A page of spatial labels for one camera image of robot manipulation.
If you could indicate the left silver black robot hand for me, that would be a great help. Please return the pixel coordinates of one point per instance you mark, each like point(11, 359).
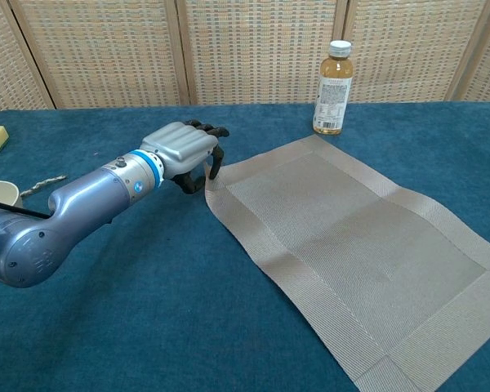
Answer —
point(179, 147)

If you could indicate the white ceramic bowl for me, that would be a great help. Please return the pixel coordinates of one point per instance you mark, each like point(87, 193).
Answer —
point(0, 192)

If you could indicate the beige woven placemat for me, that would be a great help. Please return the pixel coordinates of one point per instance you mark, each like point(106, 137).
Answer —
point(351, 253)

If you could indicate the bamboo folding screen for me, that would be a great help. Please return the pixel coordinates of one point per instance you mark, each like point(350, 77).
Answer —
point(249, 49)

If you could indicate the tea bottle with white cap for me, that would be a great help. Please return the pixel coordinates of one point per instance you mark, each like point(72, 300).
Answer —
point(332, 102)

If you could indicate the blue carpet table cover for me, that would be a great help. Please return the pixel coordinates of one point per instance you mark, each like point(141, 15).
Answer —
point(147, 326)

